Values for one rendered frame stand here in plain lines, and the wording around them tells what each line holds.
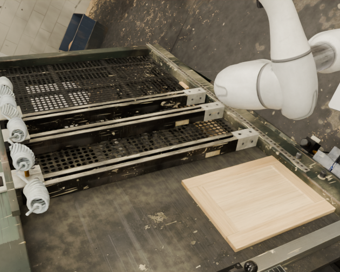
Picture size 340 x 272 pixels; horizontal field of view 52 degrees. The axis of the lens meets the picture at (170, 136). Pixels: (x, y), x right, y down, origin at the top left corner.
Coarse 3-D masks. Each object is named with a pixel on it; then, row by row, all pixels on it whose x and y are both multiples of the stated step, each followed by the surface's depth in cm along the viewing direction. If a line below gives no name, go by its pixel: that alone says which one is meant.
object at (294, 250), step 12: (324, 228) 125; (336, 228) 125; (300, 240) 119; (312, 240) 120; (324, 240) 120; (336, 240) 124; (276, 252) 114; (288, 252) 114; (300, 252) 115; (312, 252) 119; (264, 264) 109; (276, 264) 110
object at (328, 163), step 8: (312, 136) 168; (304, 144) 165; (312, 144) 166; (312, 152) 169; (320, 152) 164; (328, 152) 171; (336, 152) 156; (312, 160) 158; (320, 160) 162; (328, 160) 160; (336, 160) 156; (328, 168) 159; (336, 168) 156; (336, 176) 152
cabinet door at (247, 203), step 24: (240, 168) 153; (264, 168) 155; (192, 192) 138; (216, 192) 139; (240, 192) 141; (264, 192) 142; (288, 192) 143; (312, 192) 144; (216, 216) 128; (240, 216) 129; (264, 216) 130; (288, 216) 131; (312, 216) 132; (240, 240) 119
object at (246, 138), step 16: (16, 144) 117; (192, 144) 157; (208, 144) 157; (224, 144) 161; (240, 144) 166; (112, 160) 141; (128, 160) 144; (144, 160) 143; (160, 160) 147; (176, 160) 151; (192, 160) 156; (16, 176) 123; (32, 176) 124; (48, 176) 130; (64, 176) 131; (80, 176) 132; (96, 176) 135; (112, 176) 139; (128, 176) 143; (0, 192) 117; (64, 192) 132
